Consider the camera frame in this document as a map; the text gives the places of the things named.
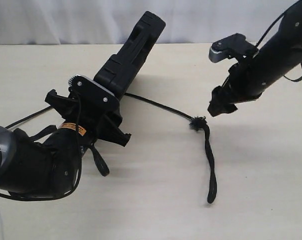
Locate black plastic tool case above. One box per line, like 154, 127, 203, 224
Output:
93, 11, 166, 99

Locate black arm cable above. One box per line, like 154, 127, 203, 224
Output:
220, 0, 302, 87
0, 91, 111, 202

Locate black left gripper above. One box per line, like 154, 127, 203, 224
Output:
45, 89, 131, 147

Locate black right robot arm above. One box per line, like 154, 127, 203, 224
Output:
207, 0, 302, 117

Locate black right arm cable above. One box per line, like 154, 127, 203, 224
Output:
220, 0, 302, 87

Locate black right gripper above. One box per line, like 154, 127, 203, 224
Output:
207, 62, 263, 117

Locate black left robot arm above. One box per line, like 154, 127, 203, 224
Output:
0, 87, 131, 202

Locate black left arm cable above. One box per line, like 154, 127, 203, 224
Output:
0, 91, 111, 202

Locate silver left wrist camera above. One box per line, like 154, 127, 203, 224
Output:
68, 74, 120, 112

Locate black cord with loop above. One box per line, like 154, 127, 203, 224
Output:
5, 92, 218, 205

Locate white backdrop curtain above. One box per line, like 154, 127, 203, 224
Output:
0, 0, 293, 45

